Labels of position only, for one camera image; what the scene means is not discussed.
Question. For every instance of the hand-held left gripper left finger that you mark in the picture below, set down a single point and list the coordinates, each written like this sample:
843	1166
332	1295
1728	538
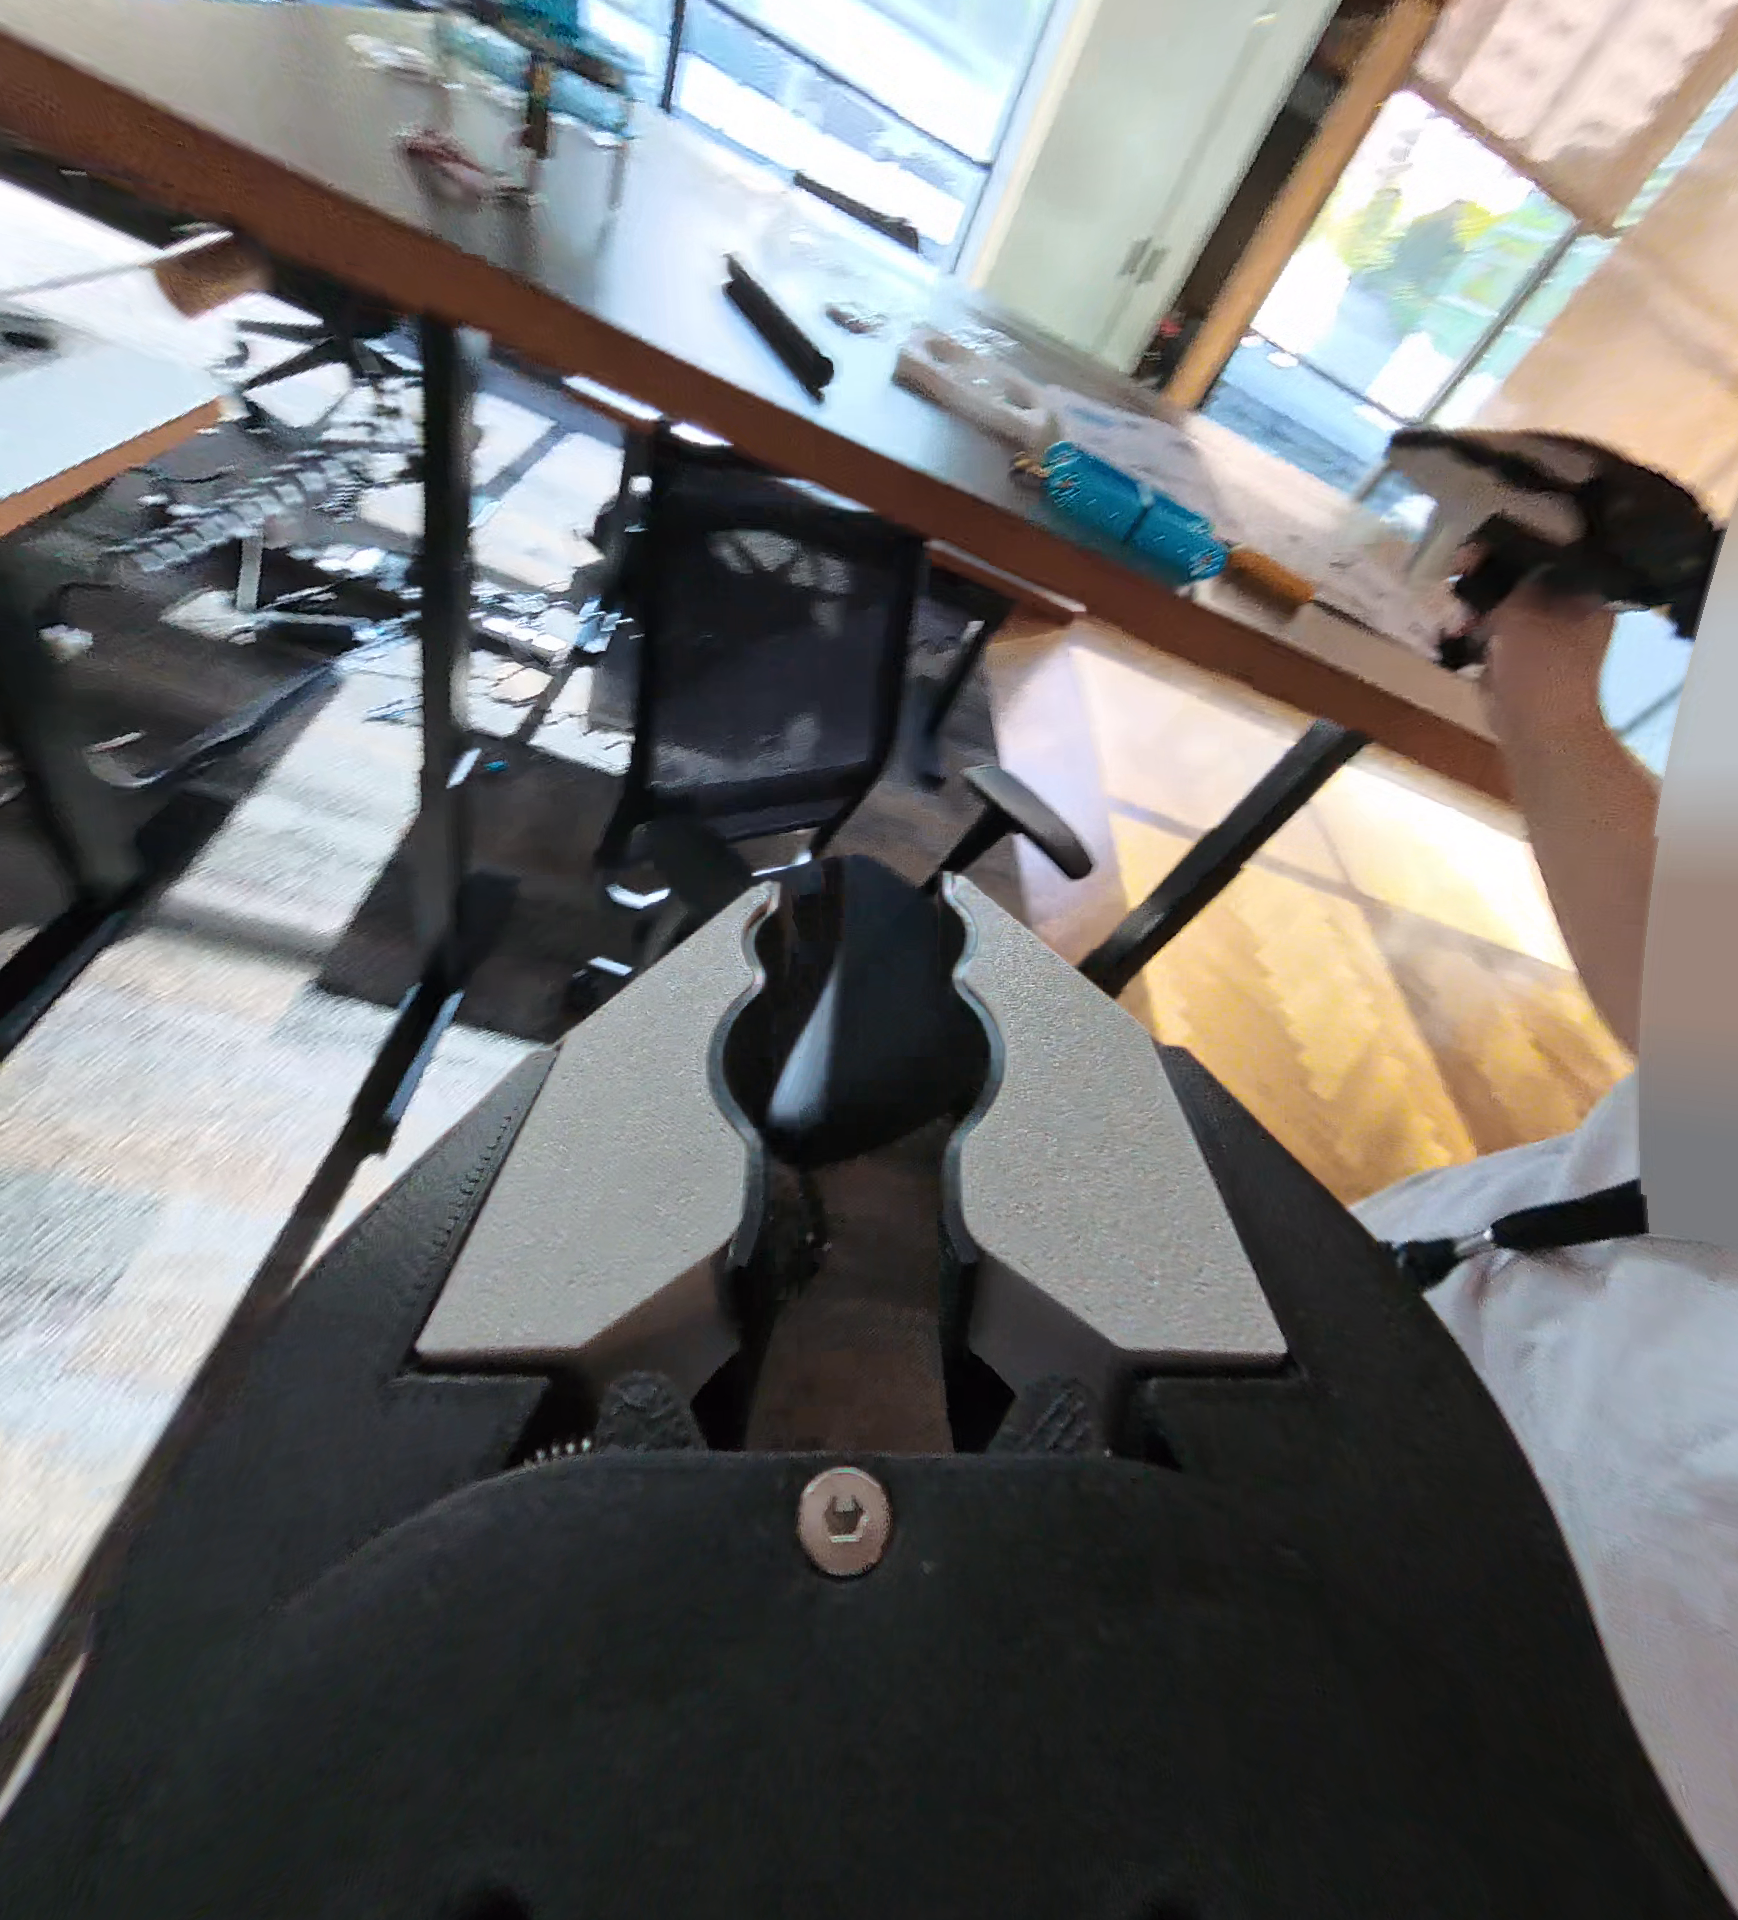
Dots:
586	1185

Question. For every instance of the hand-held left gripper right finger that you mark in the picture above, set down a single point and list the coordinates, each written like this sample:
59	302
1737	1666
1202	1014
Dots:
1111	1185

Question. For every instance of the person's right forearm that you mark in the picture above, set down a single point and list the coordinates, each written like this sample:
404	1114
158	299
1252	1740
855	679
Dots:
1582	870

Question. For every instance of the white desk with wooden edge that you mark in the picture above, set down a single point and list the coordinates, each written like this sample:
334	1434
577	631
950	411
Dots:
46	436

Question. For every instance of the person's right hand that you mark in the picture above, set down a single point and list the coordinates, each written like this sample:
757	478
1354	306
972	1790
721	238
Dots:
1545	645

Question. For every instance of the beige window blind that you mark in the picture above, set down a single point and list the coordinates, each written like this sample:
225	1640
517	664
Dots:
1588	105

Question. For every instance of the blue ribbed part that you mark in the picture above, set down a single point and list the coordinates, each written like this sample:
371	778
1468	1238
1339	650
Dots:
1183	542
1095	488

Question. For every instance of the black mesh office chair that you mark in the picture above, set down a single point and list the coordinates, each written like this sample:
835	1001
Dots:
763	676

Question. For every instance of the white cabinet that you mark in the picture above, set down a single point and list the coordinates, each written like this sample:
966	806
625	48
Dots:
1155	150

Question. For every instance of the person's white shirt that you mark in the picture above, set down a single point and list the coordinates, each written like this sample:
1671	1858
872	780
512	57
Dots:
1678	1471

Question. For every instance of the long black bar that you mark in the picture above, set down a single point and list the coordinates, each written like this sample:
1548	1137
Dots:
775	327
853	211

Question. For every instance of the blue hobby robot parts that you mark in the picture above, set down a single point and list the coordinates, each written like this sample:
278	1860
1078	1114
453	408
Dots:
540	74

